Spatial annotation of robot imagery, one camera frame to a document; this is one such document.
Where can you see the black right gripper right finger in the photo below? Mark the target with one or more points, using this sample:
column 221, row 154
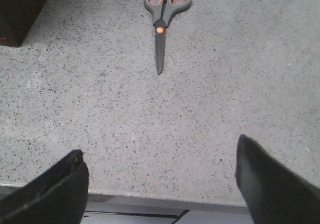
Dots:
column 273, row 193

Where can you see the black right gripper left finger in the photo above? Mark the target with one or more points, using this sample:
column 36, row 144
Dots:
column 58, row 196

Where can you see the grey orange handled scissors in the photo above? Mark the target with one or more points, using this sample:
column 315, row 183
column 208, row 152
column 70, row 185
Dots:
column 162, row 12

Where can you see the dark wooden drawer cabinet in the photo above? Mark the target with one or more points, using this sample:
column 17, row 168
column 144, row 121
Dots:
column 16, row 19

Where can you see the black appliance below counter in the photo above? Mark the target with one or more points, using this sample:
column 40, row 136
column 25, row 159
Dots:
column 113, row 213

